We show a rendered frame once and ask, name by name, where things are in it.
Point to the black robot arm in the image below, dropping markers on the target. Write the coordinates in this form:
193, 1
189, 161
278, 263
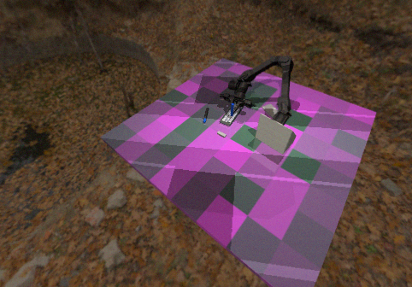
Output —
286, 63

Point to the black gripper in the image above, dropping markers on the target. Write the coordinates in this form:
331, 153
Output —
238, 97

